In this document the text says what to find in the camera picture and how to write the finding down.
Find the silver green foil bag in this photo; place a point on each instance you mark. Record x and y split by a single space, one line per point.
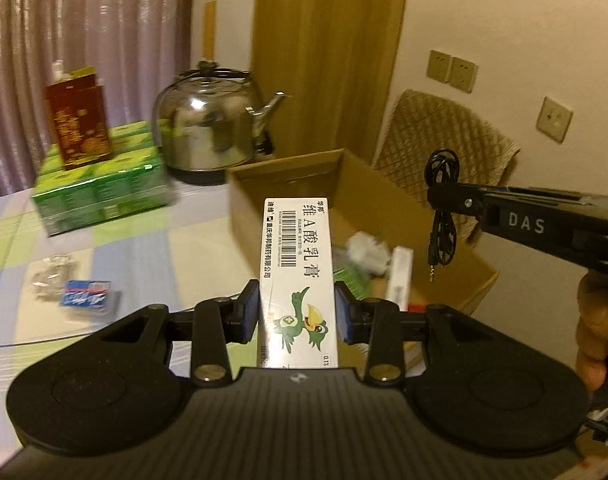
351 277

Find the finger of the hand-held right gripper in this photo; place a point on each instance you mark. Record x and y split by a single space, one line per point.
456 200

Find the blue white packet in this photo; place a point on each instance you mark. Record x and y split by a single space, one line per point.
88 297

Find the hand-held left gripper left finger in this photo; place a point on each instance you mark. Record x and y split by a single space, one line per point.
250 310

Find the white box green bird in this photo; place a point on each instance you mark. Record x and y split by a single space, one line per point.
299 260

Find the pink shiny curtain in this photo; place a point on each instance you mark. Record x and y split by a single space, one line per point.
83 35

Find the wooden stick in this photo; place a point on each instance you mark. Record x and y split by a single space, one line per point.
210 30

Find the person's right hand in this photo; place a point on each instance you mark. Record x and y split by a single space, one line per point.
596 330

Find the red gift bag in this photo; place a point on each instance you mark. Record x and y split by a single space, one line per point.
78 120

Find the white slim box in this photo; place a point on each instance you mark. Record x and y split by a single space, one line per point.
401 270

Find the brown cardboard box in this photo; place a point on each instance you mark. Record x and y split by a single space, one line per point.
294 180

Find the clear plastic wrapper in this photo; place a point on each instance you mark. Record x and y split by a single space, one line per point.
51 275

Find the yellow curtain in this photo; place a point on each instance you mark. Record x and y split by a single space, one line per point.
329 50

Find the beige wall socket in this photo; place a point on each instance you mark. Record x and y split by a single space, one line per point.
554 119
464 75
439 67

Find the quilted chair cover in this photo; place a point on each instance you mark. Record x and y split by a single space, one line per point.
434 130

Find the red snack packet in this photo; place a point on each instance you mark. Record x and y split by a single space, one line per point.
417 306

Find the steel kettle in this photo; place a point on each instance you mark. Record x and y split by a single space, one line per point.
208 120

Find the green tissue pack bundle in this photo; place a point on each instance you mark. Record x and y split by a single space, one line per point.
103 190

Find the white tissue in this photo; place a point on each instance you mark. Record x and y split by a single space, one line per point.
366 250

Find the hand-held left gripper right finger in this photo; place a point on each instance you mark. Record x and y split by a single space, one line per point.
341 315

